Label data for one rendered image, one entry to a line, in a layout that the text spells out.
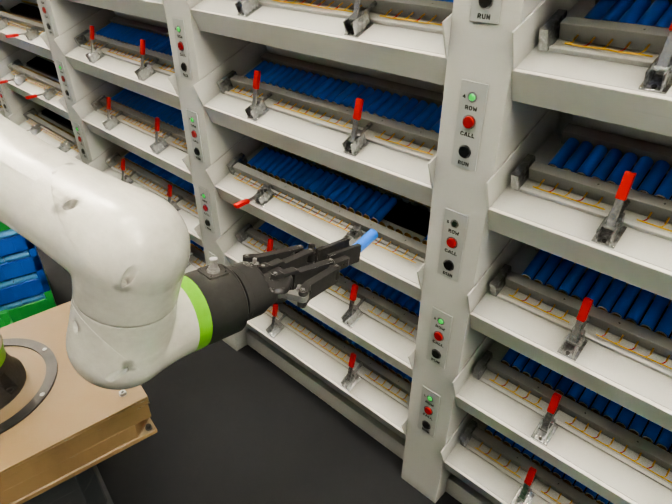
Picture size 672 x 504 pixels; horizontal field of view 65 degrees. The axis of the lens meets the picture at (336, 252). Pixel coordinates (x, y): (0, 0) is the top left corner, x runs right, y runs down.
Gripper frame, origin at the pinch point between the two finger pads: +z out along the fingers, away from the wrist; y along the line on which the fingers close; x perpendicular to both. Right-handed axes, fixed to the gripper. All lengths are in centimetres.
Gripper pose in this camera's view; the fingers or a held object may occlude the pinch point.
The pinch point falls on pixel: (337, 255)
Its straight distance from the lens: 81.5
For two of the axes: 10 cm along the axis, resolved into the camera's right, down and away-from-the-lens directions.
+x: -1.1, 8.9, 4.4
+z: 6.8, -2.6, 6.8
